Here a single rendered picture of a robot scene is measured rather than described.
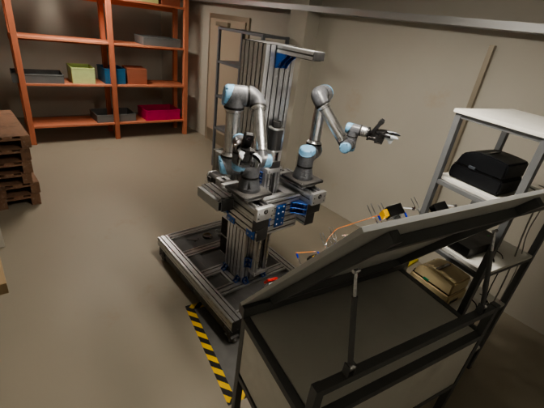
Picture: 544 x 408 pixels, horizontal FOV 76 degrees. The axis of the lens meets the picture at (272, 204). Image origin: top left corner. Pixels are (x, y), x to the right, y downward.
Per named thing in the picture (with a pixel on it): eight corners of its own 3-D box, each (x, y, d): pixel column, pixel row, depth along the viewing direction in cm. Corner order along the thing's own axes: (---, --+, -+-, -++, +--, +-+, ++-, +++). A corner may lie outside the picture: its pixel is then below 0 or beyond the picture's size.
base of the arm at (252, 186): (232, 186, 229) (233, 172, 224) (251, 182, 238) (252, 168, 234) (246, 195, 219) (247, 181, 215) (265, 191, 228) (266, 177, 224)
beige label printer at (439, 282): (406, 279, 247) (414, 257, 238) (424, 272, 258) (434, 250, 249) (444, 308, 225) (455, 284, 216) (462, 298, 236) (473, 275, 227)
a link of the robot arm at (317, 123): (299, 159, 261) (313, 83, 236) (306, 155, 274) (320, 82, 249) (315, 163, 257) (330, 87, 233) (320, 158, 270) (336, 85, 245)
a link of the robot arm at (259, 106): (263, 94, 210) (269, 171, 198) (245, 92, 207) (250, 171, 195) (268, 82, 199) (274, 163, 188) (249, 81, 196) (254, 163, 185)
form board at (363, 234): (402, 259, 233) (401, 257, 234) (567, 188, 150) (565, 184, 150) (241, 305, 176) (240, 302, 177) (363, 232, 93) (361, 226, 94)
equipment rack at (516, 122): (369, 342, 277) (454, 108, 193) (420, 321, 306) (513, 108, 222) (420, 398, 239) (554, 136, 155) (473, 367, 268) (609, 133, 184)
